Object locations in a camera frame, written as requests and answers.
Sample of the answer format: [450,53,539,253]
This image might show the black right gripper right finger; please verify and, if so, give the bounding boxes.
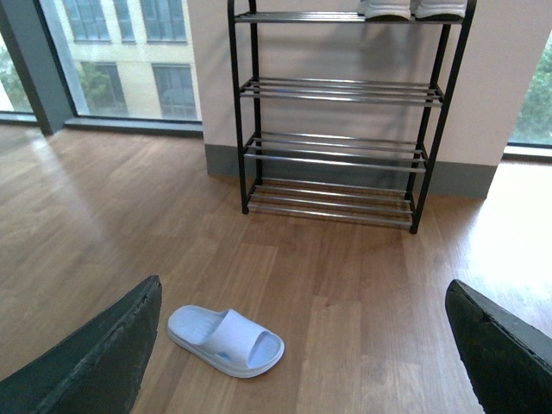
[445,279,551,413]

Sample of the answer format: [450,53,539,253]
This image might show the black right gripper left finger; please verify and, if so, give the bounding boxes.
[1,275,162,413]

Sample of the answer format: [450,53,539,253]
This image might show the light blue slipper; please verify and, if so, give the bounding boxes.
[167,305,285,379]

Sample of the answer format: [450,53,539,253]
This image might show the grey sneaker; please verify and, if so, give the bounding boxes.
[357,0,411,21]
[411,0,467,20]

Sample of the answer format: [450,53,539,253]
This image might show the black metal shoe rack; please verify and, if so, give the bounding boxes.
[227,1,476,233]

